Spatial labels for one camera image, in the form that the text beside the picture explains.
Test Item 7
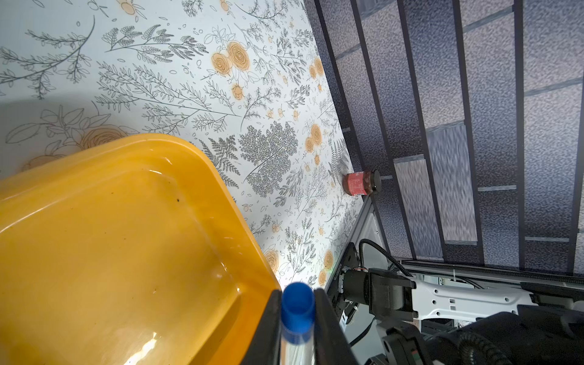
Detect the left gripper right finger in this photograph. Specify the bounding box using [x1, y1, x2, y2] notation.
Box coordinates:
[314, 288, 357, 365]

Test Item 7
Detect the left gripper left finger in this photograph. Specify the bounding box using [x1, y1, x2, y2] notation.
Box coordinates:
[240, 290, 282, 365]

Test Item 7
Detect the yellow plastic tray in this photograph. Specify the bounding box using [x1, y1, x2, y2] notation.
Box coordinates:
[1, 135, 279, 364]

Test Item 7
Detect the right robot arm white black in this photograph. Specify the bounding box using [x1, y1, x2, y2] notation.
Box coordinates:
[336, 268, 583, 364]

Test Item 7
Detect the small red jar black lid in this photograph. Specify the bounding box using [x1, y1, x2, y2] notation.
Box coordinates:
[342, 170, 382, 196]

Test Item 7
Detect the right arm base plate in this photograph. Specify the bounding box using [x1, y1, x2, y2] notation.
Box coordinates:
[325, 242, 359, 317]

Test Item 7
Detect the black corrugated cable conduit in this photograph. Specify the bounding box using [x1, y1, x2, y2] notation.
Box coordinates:
[449, 330, 514, 365]

